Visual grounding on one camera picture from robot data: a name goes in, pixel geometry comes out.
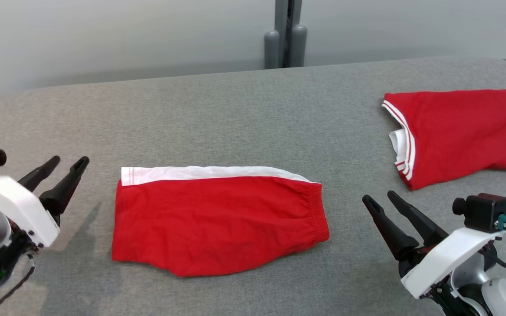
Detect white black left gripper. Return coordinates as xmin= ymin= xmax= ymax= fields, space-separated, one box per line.
xmin=0 ymin=155 xmax=90 ymax=248

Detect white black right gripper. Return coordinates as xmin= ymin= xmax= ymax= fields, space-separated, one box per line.
xmin=362 ymin=190 xmax=506 ymax=300

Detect red white basketball jersey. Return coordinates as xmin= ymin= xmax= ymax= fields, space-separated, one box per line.
xmin=382 ymin=88 xmax=506 ymax=191

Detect red white basketball shorts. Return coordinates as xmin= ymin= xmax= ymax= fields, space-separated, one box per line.
xmin=112 ymin=166 xmax=330 ymax=278

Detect grey cylinder post foot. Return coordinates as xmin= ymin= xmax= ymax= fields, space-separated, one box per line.
xmin=264 ymin=30 xmax=281 ymax=70
xmin=290 ymin=24 xmax=308 ymax=68

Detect grey metal partition post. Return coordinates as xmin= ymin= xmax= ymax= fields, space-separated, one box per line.
xmin=274 ymin=0 xmax=303 ymax=68

